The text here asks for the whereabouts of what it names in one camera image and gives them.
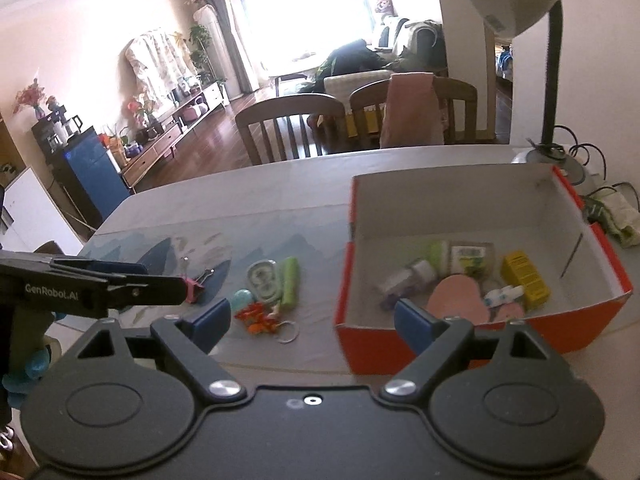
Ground black lamp cable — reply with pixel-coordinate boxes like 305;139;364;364
525;125;640;201

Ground red binder clip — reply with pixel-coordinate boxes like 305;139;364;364
184;269;217;306

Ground pale green tube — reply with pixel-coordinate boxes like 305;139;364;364
425;241;451;277

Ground red cardboard box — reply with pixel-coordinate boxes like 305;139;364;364
334;165;635;376

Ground green-labelled plastic bottle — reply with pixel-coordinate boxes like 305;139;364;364
450;242;496;276

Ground small yellow box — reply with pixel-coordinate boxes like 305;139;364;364
501;251;551;309

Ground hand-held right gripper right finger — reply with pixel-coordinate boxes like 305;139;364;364
380;298;557;402

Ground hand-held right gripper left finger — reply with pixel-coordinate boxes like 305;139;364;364
75;298;247;402

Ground floral fabric-covered rack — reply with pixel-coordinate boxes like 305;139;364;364
124;30;193;106

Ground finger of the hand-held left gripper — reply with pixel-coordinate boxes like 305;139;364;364
50;258;149;281
107;273;190;307

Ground bright green plastic bar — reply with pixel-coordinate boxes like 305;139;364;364
279;256;302;309

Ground wooden TV cabinet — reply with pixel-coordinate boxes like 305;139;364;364
120;81;227;194

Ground white green-edged cloth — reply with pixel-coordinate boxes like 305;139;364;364
585;187;640;249

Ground white cabinet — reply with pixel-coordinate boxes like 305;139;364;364
0;167;85;256

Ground red potted flowers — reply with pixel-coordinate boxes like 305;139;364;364
125;97;161;143

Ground green potted plant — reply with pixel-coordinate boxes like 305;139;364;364
187;24;215;83

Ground sofa with blankets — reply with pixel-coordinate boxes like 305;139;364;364
320;15;448;98

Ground white coffee table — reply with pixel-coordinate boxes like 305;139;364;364
267;55;331;98

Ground white standing air conditioner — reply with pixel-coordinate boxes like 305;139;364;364
192;4;228;88

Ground pink heart-shaped dish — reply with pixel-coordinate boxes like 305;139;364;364
427;274;483;325

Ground black coffee machine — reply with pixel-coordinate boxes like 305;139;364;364
31;107;85;156

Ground orange dragon keychain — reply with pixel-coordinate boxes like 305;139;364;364
234;302;300;345

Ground wooden dining chair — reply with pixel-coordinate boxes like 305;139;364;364
349;77;479;153
235;94;347;166

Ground pink towel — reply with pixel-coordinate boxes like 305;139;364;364
379;72;447;149

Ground oval white green case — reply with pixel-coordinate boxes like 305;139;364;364
246;259;279;302

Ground printed blue table mat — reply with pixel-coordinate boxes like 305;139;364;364
80;220;353;376

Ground pink flowers in vase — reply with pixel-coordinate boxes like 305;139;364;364
12;79;47;122

